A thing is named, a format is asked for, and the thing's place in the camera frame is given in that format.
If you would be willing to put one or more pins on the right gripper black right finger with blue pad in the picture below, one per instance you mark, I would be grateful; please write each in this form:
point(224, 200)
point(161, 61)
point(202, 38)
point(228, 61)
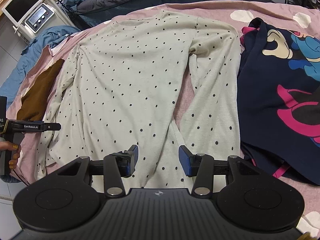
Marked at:
point(199, 166)

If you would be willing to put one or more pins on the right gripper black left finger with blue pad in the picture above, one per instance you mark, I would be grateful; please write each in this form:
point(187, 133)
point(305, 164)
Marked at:
point(117, 166)

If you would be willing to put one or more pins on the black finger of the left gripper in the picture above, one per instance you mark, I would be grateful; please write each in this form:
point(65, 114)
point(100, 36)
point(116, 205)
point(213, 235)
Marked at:
point(51, 126)

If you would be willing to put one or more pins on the cream polka dot shirt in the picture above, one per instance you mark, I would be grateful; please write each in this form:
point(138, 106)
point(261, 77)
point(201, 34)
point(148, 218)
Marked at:
point(140, 89)

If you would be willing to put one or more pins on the hand with painted nails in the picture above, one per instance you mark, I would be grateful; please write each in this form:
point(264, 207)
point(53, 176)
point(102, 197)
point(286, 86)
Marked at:
point(15, 149)

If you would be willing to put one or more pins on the brown cloth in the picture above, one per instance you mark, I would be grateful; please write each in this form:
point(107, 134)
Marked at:
point(34, 103)

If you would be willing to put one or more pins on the blue crumpled blanket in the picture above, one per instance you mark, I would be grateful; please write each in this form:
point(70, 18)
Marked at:
point(29, 56)

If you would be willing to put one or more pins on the navy cartoon print garment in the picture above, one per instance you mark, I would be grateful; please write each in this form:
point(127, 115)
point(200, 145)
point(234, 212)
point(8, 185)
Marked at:
point(278, 101)

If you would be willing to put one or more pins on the white machine with control panel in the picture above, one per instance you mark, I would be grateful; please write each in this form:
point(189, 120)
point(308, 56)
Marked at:
point(31, 17)

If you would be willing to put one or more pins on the pink dotted bed sheet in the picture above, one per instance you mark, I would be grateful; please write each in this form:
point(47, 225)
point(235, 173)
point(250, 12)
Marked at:
point(217, 7)

